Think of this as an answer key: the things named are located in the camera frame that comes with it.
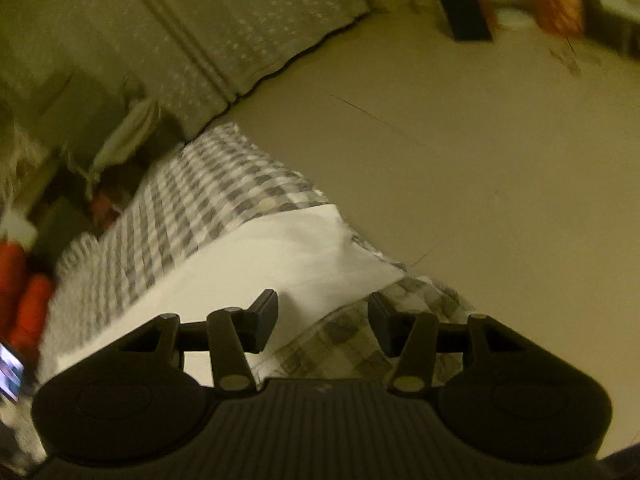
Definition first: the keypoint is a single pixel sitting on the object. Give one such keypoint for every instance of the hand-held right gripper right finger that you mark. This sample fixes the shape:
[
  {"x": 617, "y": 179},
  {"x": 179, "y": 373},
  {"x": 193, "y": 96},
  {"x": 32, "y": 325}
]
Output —
[{"x": 379, "y": 317}]

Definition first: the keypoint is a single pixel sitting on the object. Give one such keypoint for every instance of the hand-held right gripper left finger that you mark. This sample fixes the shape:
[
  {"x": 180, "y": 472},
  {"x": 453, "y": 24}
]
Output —
[{"x": 267, "y": 315}]

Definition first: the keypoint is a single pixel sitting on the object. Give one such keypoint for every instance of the white garment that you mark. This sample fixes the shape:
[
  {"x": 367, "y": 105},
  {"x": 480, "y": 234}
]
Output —
[{"x": 250, "y": 260}]

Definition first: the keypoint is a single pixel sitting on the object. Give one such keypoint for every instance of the grey white checked blanket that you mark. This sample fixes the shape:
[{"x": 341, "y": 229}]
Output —
[{"x": 200, "y": 185}]

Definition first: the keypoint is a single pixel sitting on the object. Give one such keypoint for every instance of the light grey draped cloth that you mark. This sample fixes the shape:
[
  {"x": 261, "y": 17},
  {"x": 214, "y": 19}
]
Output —
[{"x": 130, "y": 130}]

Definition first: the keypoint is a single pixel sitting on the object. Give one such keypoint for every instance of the red plush cushion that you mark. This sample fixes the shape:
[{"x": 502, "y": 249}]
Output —
[{"x": 30, "y": 310}]

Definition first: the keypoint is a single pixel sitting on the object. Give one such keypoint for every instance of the smartphone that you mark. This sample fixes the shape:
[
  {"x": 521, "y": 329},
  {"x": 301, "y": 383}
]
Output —
[{"x": 10, "y": 372}]

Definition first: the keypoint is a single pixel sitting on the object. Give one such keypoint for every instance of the grey office chair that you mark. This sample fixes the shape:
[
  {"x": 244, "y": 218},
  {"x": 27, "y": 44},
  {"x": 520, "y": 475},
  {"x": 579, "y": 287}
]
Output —
[{"x": 65, "y": 100}]

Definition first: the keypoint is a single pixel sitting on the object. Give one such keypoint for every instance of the star print curtain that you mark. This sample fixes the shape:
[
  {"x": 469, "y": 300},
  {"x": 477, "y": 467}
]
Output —
[
  {"x": 250, "y": 10},
  {"x": 75, "y": 20}
]

